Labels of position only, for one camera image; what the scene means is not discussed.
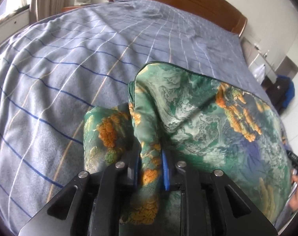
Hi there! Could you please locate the green patterned silk jacket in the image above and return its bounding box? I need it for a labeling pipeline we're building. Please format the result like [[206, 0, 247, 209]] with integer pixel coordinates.
[[83, 62, 291, 235]]

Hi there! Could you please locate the blue garment on chair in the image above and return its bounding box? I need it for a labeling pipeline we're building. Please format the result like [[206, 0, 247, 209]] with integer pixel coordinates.
[[278, 75, 295, 109]]

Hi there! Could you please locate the dark jacket on chair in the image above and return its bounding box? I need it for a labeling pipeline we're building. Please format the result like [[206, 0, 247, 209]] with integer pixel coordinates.
[[266, 77, 288, 115]]

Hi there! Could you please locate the white plastic bag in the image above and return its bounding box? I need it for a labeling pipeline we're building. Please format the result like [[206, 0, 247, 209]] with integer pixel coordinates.
[[253, 64, 265, 85]]

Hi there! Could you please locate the grey white desk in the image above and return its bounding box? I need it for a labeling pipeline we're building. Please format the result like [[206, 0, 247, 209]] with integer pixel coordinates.
[[241, 37, 277, 83]]

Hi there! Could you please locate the blue checked bed cover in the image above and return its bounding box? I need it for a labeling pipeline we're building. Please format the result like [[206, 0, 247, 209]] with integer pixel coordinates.
[[0, 0, 268, 235]]

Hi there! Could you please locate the wooden nightstand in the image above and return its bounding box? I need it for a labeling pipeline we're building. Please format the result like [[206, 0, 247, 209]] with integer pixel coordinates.
[[61, 5, 87, 12]]

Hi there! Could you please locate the white window cabinet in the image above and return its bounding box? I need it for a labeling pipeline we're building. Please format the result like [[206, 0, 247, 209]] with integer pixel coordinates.
[[0, 5, 30, 45]]

